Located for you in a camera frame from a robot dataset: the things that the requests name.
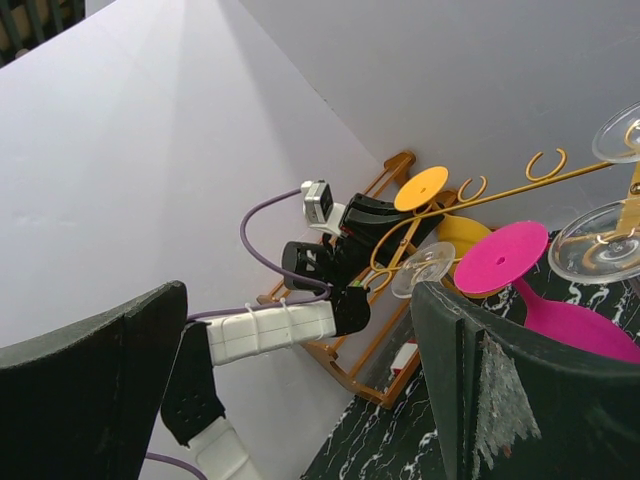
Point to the orange plastic wine glass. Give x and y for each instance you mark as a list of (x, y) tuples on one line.
[(425, 192)]

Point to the clear flute glass front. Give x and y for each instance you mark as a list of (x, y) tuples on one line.
[(599, 247)]

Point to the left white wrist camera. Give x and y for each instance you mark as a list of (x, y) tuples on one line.
[(320, 211)]

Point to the orange wooden stepped shelf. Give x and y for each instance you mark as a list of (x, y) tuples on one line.
[(317, 261)]

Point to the clear grey wine glass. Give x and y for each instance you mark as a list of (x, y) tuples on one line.
[(429, 264)]

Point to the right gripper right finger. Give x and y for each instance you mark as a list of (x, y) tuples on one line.
[(509, 403)]

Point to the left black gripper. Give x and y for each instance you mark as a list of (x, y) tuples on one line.
[(365, 221)]

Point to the clear flute glass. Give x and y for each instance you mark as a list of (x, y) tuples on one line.
[(617, 141), (599, 247)]

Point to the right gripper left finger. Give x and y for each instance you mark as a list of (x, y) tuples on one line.
[(80, 402)]

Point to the small red white box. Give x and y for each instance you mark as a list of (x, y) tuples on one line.
[(403, 356)]

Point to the gold wire wine glass rack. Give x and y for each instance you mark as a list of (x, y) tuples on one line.
[(550, 197)]

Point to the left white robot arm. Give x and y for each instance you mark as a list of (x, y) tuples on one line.
[(191, 409)]

